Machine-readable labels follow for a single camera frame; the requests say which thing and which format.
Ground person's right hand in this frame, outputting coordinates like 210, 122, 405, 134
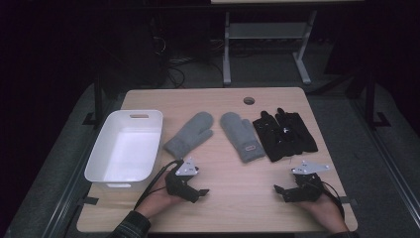
296, 189, 350, 234

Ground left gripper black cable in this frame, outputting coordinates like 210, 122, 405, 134
133, 159, 186, 211

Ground black glove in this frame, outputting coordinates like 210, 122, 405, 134
274, 107, 319, 156
252, 110, 295, 164

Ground black strap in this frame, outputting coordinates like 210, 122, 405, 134
340, 195, 359, 206
80, 195, 100, 206

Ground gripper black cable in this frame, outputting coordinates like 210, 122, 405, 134
318, 179, 347, 221
133, 159, 186, 211

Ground aluminium rail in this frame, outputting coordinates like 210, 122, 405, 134
39, 98, 115, 238
348, 97, 420, 229

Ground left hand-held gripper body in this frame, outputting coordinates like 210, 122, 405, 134
164, 156, 201, 203

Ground white metal desk frame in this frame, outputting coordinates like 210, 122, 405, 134
210, 0, 366, 86

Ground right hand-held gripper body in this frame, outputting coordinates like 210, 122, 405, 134
286, 160, 331, 203

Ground person's left hand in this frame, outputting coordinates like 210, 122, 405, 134
134, 171, 186, 220

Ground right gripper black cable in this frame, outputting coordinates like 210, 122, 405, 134
318, 179, 347, 221

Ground black metal stand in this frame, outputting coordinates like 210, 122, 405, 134
363, 70, 392, 131
81, 73, 105, 128

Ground tangle of floor cables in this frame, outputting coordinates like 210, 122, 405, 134
162, 54, 226, 89

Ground grey mitten with label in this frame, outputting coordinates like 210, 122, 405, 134
219, 111, 266, 164

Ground plain grey mitten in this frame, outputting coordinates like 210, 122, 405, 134
163, 111, 215, 161

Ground white plastic bin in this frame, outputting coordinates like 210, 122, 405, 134
83, 109, 164, 192

